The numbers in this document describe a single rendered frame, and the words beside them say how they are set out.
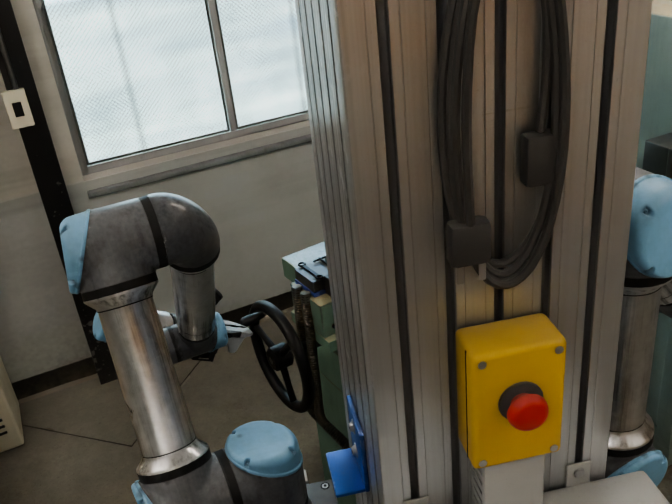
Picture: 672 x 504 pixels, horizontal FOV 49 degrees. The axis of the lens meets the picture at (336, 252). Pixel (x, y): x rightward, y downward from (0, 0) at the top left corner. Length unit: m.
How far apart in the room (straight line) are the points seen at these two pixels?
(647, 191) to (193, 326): 0.84
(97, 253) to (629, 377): 0.78
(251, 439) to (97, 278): 0.35
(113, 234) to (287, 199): 2.15
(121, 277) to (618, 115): 0.74
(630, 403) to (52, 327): 2.50
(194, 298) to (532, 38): 0.87
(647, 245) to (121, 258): 0.72
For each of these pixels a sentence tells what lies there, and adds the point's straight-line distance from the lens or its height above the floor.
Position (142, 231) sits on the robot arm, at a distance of 1.13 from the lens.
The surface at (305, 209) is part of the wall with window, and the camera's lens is 3.28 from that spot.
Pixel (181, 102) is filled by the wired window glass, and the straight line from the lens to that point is 3.04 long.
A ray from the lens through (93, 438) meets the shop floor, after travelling 3.03.
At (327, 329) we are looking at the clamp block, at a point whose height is 0.89.
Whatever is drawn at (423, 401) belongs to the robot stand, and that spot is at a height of 1.39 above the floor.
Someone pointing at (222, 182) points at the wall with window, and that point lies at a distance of 3.10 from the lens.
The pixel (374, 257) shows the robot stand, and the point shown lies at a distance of 0.62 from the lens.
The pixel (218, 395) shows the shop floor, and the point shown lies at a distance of 3.04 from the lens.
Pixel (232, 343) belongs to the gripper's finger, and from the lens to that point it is 1.69.
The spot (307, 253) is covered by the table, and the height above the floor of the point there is 0.90.
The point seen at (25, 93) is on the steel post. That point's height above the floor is 1.25.
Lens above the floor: 1.85
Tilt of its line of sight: 28 degrees down
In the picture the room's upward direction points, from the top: 7 degrees counter-clockwise
